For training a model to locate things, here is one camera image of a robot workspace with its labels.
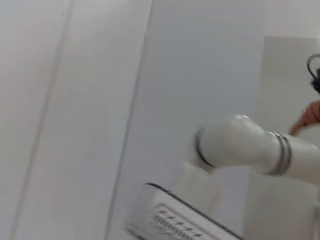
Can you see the white vented housing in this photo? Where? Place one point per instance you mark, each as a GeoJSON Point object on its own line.
{"type": "Point", "coordinates": [175, 220]}

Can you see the orange-brown rounded object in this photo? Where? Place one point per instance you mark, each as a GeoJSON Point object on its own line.
{"type": "Point", "coordinates": [310, 115]}

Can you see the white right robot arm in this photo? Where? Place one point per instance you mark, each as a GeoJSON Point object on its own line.
{"type": "Point", "coordinates": [240, 142]}

